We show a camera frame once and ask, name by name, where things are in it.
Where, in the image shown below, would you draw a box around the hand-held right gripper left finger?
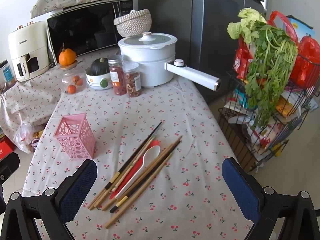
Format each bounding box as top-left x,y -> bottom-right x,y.
0,159 -> 98,240

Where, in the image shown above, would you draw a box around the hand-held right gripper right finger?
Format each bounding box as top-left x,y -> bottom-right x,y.
222,157 -> 320,240

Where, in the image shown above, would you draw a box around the pink perforated utensil holder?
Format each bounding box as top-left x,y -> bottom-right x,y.
53,113 -> 96,160

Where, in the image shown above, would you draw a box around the white spoon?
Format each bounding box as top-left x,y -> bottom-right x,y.
114,145 -> 161,200

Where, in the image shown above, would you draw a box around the red box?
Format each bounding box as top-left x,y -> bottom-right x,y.
0,137 -> 15,159

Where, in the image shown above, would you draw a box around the white plastic bag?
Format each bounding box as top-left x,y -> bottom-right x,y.
15,122 -> 40,154

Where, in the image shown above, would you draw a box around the pile of assorted packets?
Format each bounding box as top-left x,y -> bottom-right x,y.
225,85 -> 318,158

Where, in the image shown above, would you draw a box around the box with blue label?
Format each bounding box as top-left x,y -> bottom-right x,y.
0,60 -> 14,88

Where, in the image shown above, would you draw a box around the clear glass jar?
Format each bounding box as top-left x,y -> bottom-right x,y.
61,61 -> 87,95

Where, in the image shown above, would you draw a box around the cherry print tablecloth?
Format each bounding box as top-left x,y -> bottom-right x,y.
0,52 -> 253,240

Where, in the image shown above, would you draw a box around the white bowl green print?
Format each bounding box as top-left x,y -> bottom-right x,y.
85,69 -> 113,90

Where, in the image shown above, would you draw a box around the jar of red berries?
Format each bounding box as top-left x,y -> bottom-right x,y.
108,55 -> 127,96

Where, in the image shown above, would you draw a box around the jar of dried slices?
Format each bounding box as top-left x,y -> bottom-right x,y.
122,62 -> 142,98

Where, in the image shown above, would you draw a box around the cream air fryer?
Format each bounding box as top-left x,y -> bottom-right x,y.
7,21 -> 52,82

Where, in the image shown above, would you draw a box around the orange tangerine with stem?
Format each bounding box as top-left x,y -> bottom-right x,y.
59,43 -> 77,67

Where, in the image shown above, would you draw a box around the dark green squash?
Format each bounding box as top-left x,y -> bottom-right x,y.
90,57 -> 110,77

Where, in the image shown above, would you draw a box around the bunch of cilantro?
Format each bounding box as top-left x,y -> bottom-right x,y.
244,21 -> 299,130

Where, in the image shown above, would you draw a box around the red snack packets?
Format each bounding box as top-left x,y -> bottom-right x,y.
234,39 -> 254,80

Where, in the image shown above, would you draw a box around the white electric pot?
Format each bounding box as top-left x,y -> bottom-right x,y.
117,36 -> 222,92

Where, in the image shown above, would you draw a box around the red plastic bag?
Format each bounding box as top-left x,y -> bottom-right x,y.
289,35 -> 320,89

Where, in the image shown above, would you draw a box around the black microwave oven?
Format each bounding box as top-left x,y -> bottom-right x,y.
47,0 -> 139,67

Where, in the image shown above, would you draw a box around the grey refrigerator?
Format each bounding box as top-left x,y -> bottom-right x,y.
191,0 -> 267,103

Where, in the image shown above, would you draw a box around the napa cabbage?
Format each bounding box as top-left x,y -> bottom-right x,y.
227,7 -> 268,44

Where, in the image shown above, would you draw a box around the white glass pot lid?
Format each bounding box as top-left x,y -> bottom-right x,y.
118,32 -> 178,48

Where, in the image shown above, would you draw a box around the woven lidded basket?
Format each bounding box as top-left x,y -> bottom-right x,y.
114,9 -> 152,37

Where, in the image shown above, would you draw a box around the black wire storage rack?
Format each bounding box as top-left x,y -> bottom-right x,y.
217,52 -> 320,174

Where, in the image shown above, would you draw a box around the printed bag red handles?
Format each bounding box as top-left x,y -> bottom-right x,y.
268,10 -> 315,48

